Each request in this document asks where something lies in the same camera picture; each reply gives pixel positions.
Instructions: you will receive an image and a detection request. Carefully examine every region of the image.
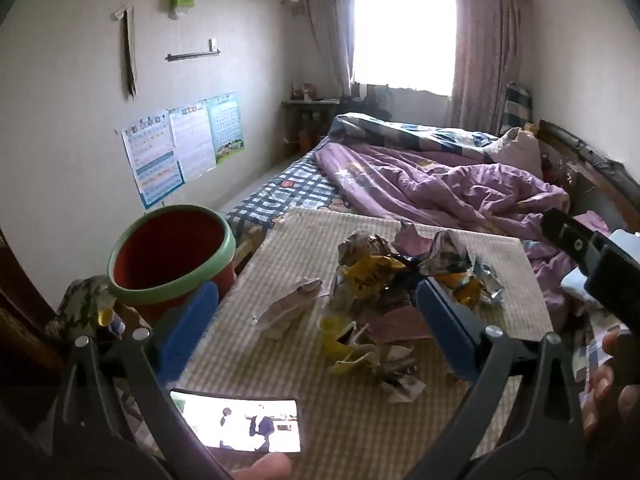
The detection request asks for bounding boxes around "red bucket with green rim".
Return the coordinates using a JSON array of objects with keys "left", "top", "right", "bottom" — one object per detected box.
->
[{"left": 107, "top": 204, "right": 237, "bottom": 326}]

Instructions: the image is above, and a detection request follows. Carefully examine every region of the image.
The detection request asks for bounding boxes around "pink curtain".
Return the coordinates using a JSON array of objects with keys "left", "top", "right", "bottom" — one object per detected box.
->
[
  {"left": 450, "top": 0, "right": 533, "bottom": 136},
  {"left": 295, "top": 0, "right": 358, "bottom": 106}
]

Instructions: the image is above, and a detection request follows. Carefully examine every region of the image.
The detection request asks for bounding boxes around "dark wooden headboard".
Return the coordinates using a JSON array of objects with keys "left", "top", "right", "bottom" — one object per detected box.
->
[{"left": 537, "top": 119, "right": 640, "bottom": 233}]

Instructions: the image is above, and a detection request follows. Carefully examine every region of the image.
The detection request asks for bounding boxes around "camouflage cloth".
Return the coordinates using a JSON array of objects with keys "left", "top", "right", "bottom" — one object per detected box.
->
[{"left": 47, "top": 275, "right": 118, "bottom": 341}]

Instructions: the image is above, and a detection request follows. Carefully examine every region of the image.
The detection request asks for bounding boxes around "blue patterned quilt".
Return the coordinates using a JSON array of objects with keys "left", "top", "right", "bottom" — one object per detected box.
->
[{"left": 327, "top": 112, "right": 501, "bottom": 161}]

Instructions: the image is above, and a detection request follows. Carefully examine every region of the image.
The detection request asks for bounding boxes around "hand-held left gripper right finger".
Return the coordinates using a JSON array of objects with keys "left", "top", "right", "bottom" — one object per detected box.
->
[{"left": 407, "top": 277, "right": 591, "bottom": 480}]

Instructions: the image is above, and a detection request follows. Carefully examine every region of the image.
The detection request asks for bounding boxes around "smartphone with lit screen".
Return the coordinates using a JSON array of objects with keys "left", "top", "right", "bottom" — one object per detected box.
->
[{"left": 169, "top": 388, "right": 303, "bottom": 455}]

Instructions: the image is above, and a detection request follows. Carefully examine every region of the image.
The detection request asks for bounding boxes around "black hanging strip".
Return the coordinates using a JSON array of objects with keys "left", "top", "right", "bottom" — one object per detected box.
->
[{"left": 111, "top": 4, "right": 138, "bottom": 100}]

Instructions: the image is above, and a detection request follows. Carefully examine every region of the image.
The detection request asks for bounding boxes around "white chart wall poster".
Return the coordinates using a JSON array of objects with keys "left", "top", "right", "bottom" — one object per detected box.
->
[{"left": 168, "top": 101, "right": 217, "bottom": 181}]

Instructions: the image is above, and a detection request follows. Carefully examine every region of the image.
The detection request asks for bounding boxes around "purple quilt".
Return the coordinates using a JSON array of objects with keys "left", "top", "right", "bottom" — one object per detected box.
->
[{"left": 314, "top": 142, "right": 613, "bottom": 328}]

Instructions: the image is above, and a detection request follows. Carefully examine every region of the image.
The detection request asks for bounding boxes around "beige pillow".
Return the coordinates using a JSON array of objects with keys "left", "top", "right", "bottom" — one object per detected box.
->
[{"left": 482, "top": 127, "right": 543, "bottom": 178}]

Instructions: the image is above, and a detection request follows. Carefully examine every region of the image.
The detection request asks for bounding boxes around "dark wooden door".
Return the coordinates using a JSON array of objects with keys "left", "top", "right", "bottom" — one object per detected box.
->
[{"left": 0, "top": 230, "right": 66, "bottom": 391}]

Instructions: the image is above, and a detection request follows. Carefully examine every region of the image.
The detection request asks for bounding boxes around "white cloth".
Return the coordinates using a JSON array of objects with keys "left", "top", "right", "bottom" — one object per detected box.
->
[{"left": 560, "top": 267, "right": 601, "bottom": 306}]

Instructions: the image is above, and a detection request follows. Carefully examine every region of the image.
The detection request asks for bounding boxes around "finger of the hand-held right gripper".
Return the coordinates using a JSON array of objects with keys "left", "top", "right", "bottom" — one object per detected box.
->
[{"left": 541, "top": 208, "right": 608, "bottom": 267}]

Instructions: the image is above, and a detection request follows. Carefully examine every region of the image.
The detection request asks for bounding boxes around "person's right hand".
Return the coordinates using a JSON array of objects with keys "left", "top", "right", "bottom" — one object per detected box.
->
[{"left": 581, "top": 331, "right": 640, "bottom": 443}]

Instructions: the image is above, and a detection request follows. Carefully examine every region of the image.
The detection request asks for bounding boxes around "plaid chair cushion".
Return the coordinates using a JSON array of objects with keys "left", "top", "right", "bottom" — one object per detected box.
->
[{"left": 502, "top": 82, "right": 533, "bottom": 136}]

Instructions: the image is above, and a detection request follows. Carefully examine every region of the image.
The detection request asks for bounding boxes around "dark wooden shelf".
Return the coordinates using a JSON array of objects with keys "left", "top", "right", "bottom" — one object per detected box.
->
[{"left": 281, "top": 82, "right": 341, "bottom": 158}]

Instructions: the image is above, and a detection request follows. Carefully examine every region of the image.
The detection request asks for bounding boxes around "person's left hand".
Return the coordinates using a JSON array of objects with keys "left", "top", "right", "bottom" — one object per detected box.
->
[{"left": 232, "top": 454, "right": 292, "bottom": 480}]

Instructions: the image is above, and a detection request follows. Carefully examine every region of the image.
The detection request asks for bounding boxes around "bright window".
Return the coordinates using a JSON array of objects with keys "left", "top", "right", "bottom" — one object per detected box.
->
[{"left": 352, "top": 0, "right": 458, "bottom": 96}]

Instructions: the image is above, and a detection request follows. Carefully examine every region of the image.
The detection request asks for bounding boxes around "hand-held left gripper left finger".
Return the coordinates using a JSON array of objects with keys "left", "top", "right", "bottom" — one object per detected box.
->
[{"left": 50, "top": 282, "right": 236, "bottom": 480}]

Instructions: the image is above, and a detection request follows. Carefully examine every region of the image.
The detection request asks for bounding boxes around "pile of wrappers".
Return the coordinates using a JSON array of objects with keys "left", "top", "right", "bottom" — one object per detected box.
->
[{"left": 251, "top": 220, "right": 506, "bottom": 403}]

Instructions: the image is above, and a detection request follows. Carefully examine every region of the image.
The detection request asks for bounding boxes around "green chart wall poster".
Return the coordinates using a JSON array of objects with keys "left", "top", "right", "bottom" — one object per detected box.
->
[{"left": 206, "top": 91, "right": 247, "bottom": 165}]

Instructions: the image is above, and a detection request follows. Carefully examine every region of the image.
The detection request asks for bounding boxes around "dark wall rail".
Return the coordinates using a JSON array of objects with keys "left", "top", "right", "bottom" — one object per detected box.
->
[{"left": 166, "top": 39, "right": 221, "bottom": 62}]

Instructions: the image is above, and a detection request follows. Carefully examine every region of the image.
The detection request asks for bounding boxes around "blue chart wall poster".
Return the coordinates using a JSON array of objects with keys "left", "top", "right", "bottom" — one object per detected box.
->
[{"left": 121, "top": 109, "right": 185, "bottom": 210}]

